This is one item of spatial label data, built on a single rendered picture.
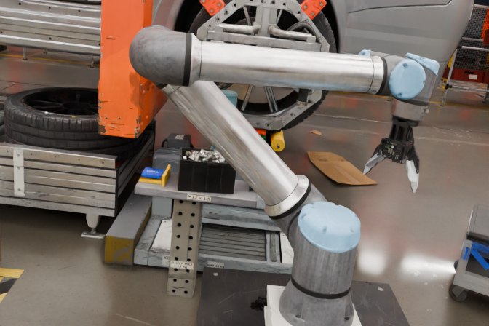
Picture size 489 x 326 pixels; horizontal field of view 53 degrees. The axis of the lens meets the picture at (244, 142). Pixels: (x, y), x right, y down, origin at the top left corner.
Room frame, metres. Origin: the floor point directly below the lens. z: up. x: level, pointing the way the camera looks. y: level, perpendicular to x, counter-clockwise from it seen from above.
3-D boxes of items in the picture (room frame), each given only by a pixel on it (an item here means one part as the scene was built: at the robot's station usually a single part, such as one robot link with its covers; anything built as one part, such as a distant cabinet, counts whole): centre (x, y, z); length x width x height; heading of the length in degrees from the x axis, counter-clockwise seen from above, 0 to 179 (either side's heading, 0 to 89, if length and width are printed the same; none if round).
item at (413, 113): (1.32, -0.43, 0.88); 0.10 x 0.09 x 0.05; 57
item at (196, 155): (1.66, 0.12, 0.51); 0.20 x 0.14 x 0.13; 99
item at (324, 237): (1.10, -0.23, 0.57); 0.17 x 0.15 x 0.18; 10
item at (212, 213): (2.24, 0.00, 0.13); 0.50 x 0.36 x 0.10; 90
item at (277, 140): (2.17, -0.15, 0.51); 0.29 x 0.06 x 0.06; 0
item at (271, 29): (1.95, -0.13, 1.03); 0.19 x 0.18 x 0.11; 0
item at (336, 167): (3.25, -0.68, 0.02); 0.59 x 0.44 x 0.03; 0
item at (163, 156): (2.24, 0.31, 0.26); 0.42 x 0.18 x 0.35; 0
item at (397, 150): (1.32, -0.42, 0.80); 0.09 x 0.08 x 0.12; 147
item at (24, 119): (2.40, 0.86, 0.39); 0.66 x 0.66 x 0.24
